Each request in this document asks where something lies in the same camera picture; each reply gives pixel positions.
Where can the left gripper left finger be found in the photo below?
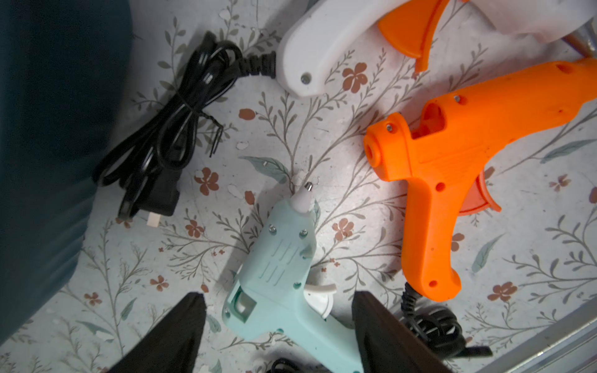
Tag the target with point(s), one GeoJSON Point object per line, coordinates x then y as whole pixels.
{"type": "Point", "coordinates": [173, 344]}

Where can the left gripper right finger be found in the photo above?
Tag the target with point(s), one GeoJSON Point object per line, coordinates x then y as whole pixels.
{"type": "Point", "coordinates": [385, 344]}

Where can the mint green glue gun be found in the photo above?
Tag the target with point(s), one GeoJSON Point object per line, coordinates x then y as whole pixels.
{"type": "Point", "coordinates": [271, 294]}

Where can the orange glue gun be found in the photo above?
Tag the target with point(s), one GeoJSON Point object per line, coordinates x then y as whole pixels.
{"type": "Point", "coordinates": [443, 163]}

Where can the dark teal storage box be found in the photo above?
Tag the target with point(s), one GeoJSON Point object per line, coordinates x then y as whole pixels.
{"type": "Point", "coordinates": [63, 70]}

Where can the white glue gun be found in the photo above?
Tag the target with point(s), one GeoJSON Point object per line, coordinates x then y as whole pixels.
{"type": "Point", "coordinates": [147, 165]}

